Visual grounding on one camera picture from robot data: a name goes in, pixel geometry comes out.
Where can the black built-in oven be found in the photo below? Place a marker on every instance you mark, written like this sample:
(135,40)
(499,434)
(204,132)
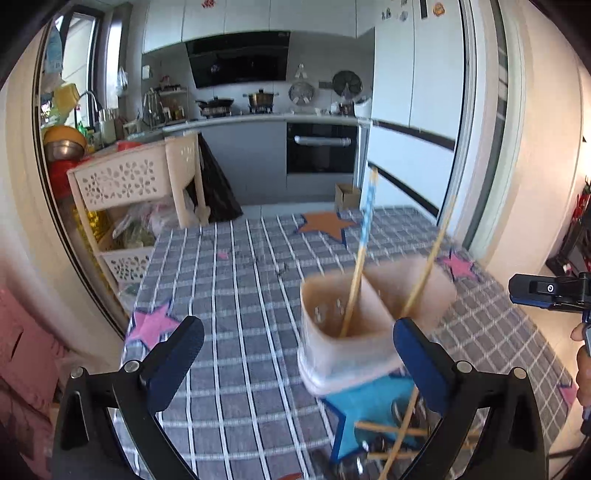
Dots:
(321,148)

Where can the grey checkered tablecloth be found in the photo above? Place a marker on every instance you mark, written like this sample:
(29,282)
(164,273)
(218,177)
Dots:
(242,412)

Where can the person's right hand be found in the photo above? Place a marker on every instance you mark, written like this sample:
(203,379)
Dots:
(583,377)

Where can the plain bamboo chopstick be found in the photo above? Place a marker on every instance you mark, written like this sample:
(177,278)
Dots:
(419,287)

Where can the beige plastic utensil holder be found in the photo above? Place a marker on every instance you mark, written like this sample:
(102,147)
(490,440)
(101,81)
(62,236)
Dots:
(329,363)

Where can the black bag hanging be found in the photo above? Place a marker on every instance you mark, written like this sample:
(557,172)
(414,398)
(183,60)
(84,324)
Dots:
(218,195)

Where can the blue patterned chopstick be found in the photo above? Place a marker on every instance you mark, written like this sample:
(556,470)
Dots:
(362,253)

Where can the cardboard box on floor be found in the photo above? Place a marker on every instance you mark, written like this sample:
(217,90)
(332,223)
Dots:
(347,197)

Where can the brass cooking pot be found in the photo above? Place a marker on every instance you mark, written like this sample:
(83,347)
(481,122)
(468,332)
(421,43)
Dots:
(261,99)

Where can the black range hood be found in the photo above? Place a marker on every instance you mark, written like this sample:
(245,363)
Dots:
(244,57)

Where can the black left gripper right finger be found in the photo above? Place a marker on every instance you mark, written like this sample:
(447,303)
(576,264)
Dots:
(511,443)

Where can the beige perforated storage rack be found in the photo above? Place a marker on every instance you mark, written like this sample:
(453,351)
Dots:
(167,168)

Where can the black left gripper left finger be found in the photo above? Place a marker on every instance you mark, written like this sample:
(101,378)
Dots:
(85,443)

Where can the white refrigerator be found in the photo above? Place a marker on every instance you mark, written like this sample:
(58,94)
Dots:
(417,103)

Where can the black wok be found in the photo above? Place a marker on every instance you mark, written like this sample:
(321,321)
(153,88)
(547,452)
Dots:
(216,107)

